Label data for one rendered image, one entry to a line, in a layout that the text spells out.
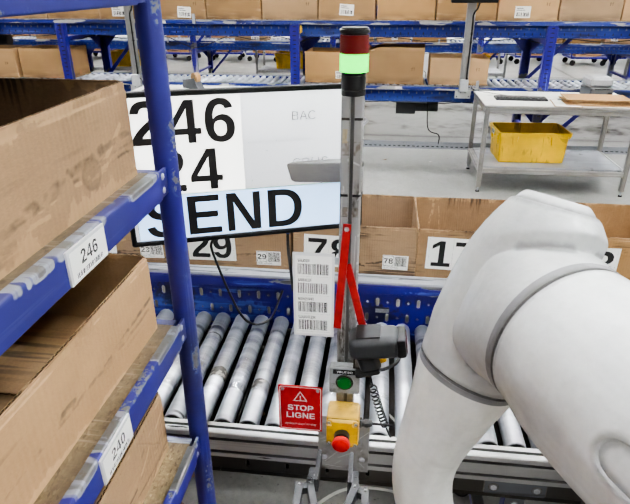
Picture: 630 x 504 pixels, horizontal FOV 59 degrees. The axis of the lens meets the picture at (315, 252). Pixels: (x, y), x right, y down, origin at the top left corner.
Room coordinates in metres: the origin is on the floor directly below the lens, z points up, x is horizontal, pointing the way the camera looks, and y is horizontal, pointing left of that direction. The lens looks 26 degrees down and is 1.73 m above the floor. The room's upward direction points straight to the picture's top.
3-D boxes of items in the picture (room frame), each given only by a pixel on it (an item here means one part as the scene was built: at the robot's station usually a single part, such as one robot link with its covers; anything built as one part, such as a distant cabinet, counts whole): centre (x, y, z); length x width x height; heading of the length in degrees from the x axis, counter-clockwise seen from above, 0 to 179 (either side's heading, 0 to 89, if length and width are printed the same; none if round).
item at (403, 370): (1.27, -0.25, 0.72); 0.52 x 0.05 x 0.05; 173
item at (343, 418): (0.95, -0.10, 0.84); 0.15 x 0.09 x 0.07; 83
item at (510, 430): (1.24, -0.51, 0.72); 0.52 x 0.05 x 0.05; 173
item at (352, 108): (1.01, -0.07, 1.11); 0.12 x 0.05 x 0.88; 83
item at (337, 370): (0.98, -0.06, 0.95); 0.07 x 0.03 x 0.07; 83
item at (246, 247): (1.79, 0.25, 0.96); 0.39 x 0.29 x 0.17; 83
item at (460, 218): (1.69, -0.53, 0.96); 0.39 x 0.29 x 0.17; 83
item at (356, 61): (1.02, -0.07, 1.62); 0.05 x 0.05 x 0.06
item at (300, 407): (1.00, 0.00, 0.85); 0.16 x 0.01 x 0.13; 83
